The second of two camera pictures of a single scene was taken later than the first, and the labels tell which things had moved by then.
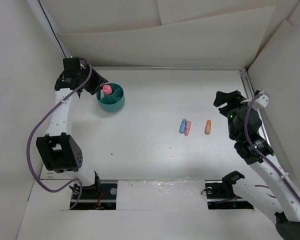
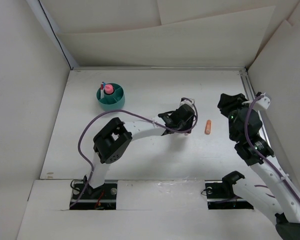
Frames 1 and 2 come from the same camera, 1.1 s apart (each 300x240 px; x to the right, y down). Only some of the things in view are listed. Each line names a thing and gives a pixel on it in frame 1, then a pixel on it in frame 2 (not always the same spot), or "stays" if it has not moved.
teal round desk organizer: (113, 102) stays
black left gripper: (97, 80) to (188, 124)
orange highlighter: (208, 127) stays
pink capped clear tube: (107, 89) stays
